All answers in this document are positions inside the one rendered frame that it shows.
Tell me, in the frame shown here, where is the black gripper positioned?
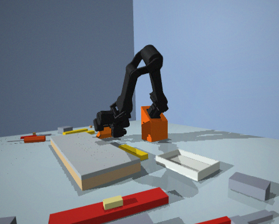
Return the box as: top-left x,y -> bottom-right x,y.
93,118 -> 130,132

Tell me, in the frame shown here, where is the red long bar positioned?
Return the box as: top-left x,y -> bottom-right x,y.
48,187 -> 169,224

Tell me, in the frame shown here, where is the white shallow tray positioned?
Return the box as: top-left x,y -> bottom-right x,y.
156,149 -> 220,181

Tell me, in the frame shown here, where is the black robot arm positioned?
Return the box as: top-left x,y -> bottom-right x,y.
96,44 -> 169,138

